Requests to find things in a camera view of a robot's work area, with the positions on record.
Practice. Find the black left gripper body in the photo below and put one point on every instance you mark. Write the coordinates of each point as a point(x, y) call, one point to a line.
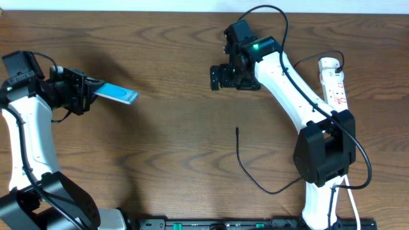
point(77, 91)

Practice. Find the white power strip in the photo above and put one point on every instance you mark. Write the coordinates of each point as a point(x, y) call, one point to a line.
point(334, 94)

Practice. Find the blue Galaxy smartphone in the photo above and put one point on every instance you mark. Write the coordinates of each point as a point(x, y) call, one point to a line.
point(117, 93)

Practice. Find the white charger adapter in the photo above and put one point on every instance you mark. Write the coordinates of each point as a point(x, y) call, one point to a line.
point(329, 76)

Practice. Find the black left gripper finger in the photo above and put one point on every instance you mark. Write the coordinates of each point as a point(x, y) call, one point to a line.
point(92, 85)
point(88, 100)

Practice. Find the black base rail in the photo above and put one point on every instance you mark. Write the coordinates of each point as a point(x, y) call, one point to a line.
point(275, 223)

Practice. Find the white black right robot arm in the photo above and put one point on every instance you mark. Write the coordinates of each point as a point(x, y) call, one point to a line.
point(325, 147)

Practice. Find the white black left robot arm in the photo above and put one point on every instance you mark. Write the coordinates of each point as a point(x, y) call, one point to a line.
point(40, 195)

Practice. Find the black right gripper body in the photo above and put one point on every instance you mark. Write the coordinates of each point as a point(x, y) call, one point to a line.
point(231, 76)

